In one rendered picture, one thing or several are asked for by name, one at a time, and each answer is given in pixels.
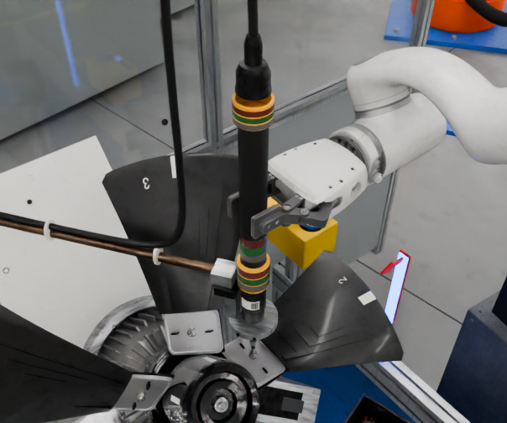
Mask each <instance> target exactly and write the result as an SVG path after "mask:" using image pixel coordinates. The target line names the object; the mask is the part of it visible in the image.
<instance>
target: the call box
mask: <svg viewBox="0 0 507 423"><path fill-rule="evenodd" d="M276 204H279V203H278V202H277V201H275V200H274V199H273V198H272V197H269V198H268V207H267V208H269V207H271V206H273V205H276ZM337 224H338V223H337V221H336V220H334V219H333V218H331V219H329V220H328V221H327V224H326V226H325V227H324V228H320V227H319V228H317V229H308V228H305V227H304V226H303V225H296V224H291V225H290V226H288V227H283V226H279V227H277V228H276V229H274V230H272V231H270V232H268V233H267V239H268V240H270V242H272V244H273V245H274V246H276V247H277V248H278V249H279V250H280V251H281V252H283V253H284V254H285V255H286V256H287V257H288V258H290V259H291V260H292V261H293V262H294V263H295V264H297V265H298V266H299V267H300V268H301V269H305V268H306V267H308V266H310V265H311V263H312V262H313V261H314V260H315V259H316V258H317V257H318V255H319V254H320V253H321V252H322V251H323V250H327V251H333V250H334V249H335V243H336V236H337Z"/></svg>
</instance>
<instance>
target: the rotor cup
mask: <svg viewBox="0 0 507 423"><path fill-rule="evenodd" d="M206 357H209V358H212V359H215V360H216V361H213V362H210V361H207V360H206V359H203V358H206ZM147 373H164V374H174V375H175V377H174V378H173V382H172V384H171V385H170V387H169V388H168V389H167V390H166V391H165V393H164V395H163V396H162V397H161V399H160V400H159V402H158V403H157V405H156V406H155V407H154V408H153V409H152V410H146V411H145V412H146V414H147V416H148V417H149V419H150V420H151V422H152V423H255V421H256V419H257V416H258V413H259V389H258V386H257V384H256V382H255V380H254V377H253V376H252V374H251V373H250V372H249V371H248V370H247V369H246V368H245V367H244V366H242V365H240V364H239V363H235V362H233V361H230V360H227V359H225V358H222V357H221V356H220V355H219V353H205V354H188V355H170V351H169V349H168V348H166V349H165V350H164V351H163V352H161V353H160V354H159V355H158V356H157V357H156V358H155V360H154V361H153V362H152V363H151V365H150V366H149V369H148V371H147ZM171 395H173V396H175V397H176V398H178V399H180V405H178V404H176V403H175V402H173V401H171ZM221 397H224V398H226V399H227V401H228V408H227V410H226V411H225V412H223V413H218V412H217V411H216V410H215V402H216V400H217V399H218V398H221Z"/></svg>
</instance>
